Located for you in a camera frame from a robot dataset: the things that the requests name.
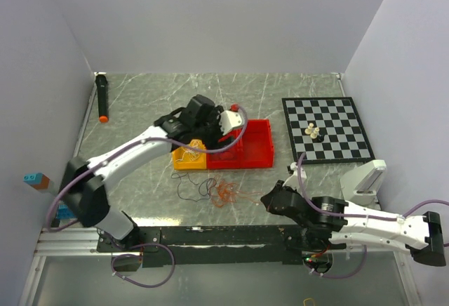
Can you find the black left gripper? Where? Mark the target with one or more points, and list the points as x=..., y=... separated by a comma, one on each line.
x=215, y=118

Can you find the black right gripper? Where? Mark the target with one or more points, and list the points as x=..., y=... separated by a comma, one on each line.
x=265, y=200

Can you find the yellow plastic bin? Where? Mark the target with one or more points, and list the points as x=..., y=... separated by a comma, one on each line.
x=186, y=159

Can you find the red plastic bin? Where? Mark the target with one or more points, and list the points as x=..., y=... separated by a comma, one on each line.
x=257, y=145
x=230, y=159

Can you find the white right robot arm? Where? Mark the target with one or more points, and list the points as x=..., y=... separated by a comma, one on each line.
x=326, y=222

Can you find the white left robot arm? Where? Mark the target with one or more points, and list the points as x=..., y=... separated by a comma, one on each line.
x=86, y=183

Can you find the black chess piece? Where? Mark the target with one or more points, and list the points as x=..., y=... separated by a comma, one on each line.
x=320, y=138

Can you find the cream chess pawn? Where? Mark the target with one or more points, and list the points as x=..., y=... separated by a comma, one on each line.
x=315, y=133

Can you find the cream chess piece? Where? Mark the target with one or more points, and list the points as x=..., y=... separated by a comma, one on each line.
x=309, y=130

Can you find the white plastic stand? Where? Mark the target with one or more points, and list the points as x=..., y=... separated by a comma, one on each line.
x=360, y=185

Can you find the black white chessboard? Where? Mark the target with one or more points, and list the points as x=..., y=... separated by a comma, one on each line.
x=337, y=117

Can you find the black marker orange cap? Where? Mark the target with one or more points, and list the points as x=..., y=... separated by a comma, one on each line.
x=102, y=96

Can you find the blue white block stack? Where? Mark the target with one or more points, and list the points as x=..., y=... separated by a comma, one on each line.
x=64, y=213

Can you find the blue orange block tower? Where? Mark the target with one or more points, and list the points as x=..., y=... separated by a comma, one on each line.
x=40, y=183

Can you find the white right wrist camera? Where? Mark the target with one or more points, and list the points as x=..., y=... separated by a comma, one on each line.
x=292, y=180

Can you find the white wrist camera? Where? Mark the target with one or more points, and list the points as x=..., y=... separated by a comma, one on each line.
x=230, y=121
x=292, y=180

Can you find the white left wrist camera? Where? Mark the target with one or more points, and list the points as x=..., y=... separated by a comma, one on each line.
x=230, y=121

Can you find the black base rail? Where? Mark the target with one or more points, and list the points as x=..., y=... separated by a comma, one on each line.
x=222, y=245

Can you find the aluminium frame rail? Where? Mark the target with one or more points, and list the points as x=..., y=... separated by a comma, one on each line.
x=73, y=241

